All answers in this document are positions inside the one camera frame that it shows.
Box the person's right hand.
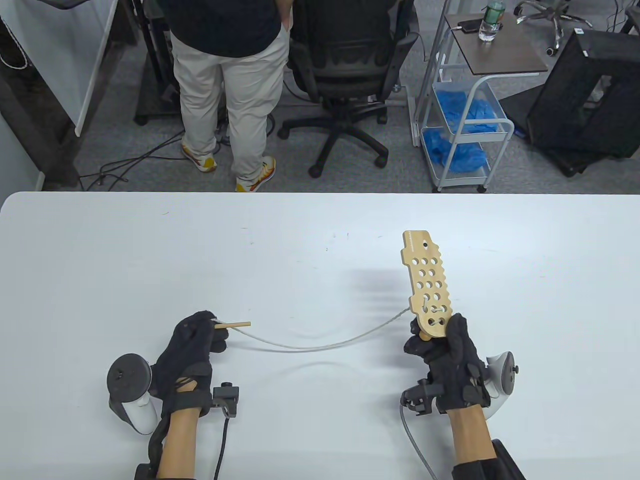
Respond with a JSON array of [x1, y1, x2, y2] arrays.
[[404, 313, 492, 415]]

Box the person's left hand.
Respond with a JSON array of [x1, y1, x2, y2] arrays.
[[150, 311, 228, 416]]

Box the wooden crocodile lacing toy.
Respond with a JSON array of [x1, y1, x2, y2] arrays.
[[400, 230, 455, 340]]

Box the white rope with wooden needle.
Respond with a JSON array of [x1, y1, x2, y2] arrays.
[[214, 295, 446, 351]]

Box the person's right forearm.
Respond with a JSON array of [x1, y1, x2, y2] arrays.
[[447, 407, 497, 466]]

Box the person's left forearm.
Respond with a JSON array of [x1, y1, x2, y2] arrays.
[[157, 407, 203, 480]]

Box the grey white handheld controller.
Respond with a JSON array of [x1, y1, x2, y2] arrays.
[[107, 353, 161, 435], [482, 351, 521, 420]]

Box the blue plastic bag pile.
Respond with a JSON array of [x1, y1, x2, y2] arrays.
[[436, 89, 503, 133], [424, 129, 488, 173]]

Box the white rolling cart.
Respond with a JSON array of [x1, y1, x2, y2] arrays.
[[420, 75, 516, 194]]

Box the black rolling platform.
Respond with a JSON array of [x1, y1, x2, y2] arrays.
[[134, 65, 182, 126]]

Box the black flat board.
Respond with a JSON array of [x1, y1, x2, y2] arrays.
[[500, 84, 621, 178]]

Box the dark wooden desk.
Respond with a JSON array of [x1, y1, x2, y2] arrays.
[[0, 0, 141, 191]]

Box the brown top side table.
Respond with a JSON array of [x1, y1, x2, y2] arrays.
[[410, 0, 550, 148]]

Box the white panel board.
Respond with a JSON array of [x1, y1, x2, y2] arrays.
[[0, 0, 121, 137]]

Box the black office chair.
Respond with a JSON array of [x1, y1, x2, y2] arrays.
[[277, 0, 420, 178]]

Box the clear plastic water bottle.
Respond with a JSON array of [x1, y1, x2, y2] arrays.
[[478, 1, 506, 43]]

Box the chrome chair base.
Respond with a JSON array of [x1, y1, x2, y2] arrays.
[[514, 0, 593, 57]]

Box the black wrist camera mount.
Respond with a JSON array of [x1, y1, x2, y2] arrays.
[[210, 382, 240, 418], [400, 378, 436, 416]]

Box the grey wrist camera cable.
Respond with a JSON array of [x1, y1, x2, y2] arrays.
[[399, 405, 438, 480]]

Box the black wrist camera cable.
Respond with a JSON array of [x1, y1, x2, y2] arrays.
[[214, 417, 231, 480]]

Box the black forearm strap pack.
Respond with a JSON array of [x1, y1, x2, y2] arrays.
[[452, 439, 526, 480], [134, 417, 171, 480]]

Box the black floor cables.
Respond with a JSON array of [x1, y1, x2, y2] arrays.
[[80, 112, 276, 192]]

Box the black mesh frame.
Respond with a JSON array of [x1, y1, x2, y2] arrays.
[[527, 29, 640, 161]]

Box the white cable loop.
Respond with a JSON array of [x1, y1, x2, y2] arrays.
[[0, 15, 28, 70]]

